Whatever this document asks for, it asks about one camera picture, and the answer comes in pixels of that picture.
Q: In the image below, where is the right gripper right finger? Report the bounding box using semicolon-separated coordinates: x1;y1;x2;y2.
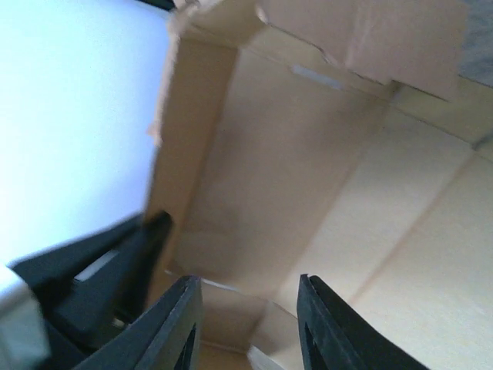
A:
297;274;427;370

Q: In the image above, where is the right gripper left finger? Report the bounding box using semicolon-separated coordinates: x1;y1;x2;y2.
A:
76;276;203;370

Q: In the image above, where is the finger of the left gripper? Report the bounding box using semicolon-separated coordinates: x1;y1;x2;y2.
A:
13;212;173;347

